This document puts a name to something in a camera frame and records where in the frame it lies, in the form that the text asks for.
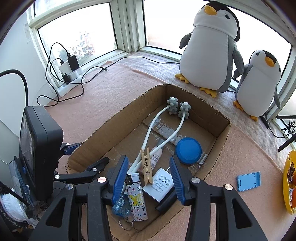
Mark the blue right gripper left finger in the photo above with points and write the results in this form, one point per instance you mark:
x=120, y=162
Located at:
x=118, y=178

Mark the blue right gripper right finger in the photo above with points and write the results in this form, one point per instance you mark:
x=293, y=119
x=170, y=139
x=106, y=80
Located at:
x=181, y=179

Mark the patterned white lighter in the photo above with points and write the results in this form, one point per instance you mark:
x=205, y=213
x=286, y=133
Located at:
x=136, y=197

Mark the yellow bowl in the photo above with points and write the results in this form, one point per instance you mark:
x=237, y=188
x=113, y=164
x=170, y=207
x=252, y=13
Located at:
x=287, y=182

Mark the blue round container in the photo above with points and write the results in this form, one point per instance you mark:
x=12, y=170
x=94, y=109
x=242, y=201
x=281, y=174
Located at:
x=188, y=151

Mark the white neck massager grey balls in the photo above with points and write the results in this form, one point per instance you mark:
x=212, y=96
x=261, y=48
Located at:
x=164, y=126

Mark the small white tube bottle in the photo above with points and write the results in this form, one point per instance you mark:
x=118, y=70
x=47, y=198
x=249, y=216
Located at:
x=155, y=158

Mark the white charger block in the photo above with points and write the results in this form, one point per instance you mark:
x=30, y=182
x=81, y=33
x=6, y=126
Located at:
x=65, y=68

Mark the wooden clothespin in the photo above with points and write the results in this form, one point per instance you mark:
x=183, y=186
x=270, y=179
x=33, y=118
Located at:
x=146, y=167

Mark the black phone on mount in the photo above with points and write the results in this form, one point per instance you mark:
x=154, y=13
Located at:
x=40, y=141

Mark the black charger plug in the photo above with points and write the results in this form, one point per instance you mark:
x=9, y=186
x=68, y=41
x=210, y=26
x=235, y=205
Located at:
x=73, y=62

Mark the small black plug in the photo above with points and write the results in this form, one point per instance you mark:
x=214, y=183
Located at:
x=66, y=78

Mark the white power strip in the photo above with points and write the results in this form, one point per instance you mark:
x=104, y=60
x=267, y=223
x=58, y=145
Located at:
x=75, y=77

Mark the large plush penguin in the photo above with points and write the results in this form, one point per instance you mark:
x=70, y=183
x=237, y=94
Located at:
x=210, y=50

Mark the blue phone stand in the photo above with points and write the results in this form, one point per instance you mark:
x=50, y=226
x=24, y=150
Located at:
x=248, y=181

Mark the small plush penguin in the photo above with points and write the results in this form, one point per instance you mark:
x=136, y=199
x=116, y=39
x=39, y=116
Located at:
x=258, y=84

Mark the white power adapter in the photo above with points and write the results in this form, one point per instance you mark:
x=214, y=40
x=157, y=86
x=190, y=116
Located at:
x=162, y=184

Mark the blue plastic keychain with ring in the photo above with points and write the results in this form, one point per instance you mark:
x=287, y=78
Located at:
x=123, y=210

